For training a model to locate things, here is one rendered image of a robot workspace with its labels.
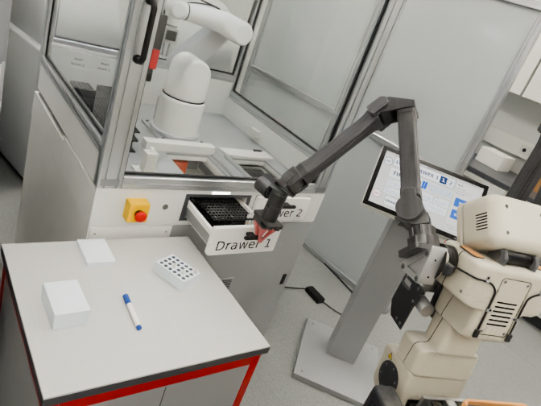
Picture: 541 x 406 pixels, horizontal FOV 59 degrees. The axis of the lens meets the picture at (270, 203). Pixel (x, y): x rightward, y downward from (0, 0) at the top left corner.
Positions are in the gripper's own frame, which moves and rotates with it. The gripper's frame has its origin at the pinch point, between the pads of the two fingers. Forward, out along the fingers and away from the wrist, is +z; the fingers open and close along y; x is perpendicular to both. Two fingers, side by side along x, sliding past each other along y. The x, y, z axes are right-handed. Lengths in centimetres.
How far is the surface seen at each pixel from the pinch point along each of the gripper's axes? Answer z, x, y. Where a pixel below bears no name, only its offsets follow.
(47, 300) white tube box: 11, 69, -10
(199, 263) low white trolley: 14.3, 16.2, 5.9
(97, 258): 14, 51, 10
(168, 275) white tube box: 11.8, 31.8, -2.0
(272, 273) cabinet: 39, -40, 24
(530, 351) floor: 82, -265, -33
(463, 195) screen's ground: -26, -104, -4
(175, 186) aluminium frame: -4.7, 23.1, 25.2
